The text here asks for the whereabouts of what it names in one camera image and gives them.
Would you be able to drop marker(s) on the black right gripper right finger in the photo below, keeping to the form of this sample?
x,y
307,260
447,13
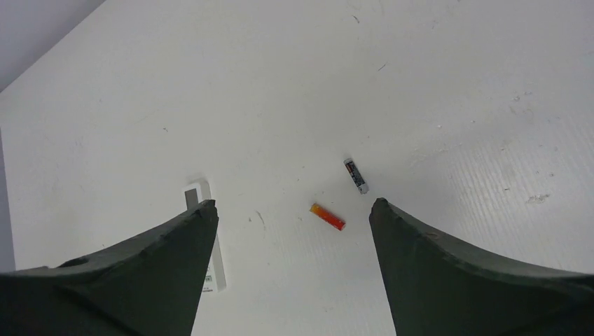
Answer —
x,y
437,284

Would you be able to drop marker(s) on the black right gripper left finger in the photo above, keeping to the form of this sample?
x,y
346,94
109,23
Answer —
x,y
149,284

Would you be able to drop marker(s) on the white remote control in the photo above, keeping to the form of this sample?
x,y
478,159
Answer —
x,y
196,192

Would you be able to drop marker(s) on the black silver AAA battery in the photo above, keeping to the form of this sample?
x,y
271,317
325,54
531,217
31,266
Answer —
x,y
356,176

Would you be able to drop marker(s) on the orange red AAA battery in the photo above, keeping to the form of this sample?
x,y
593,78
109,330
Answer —
x,y
328,216

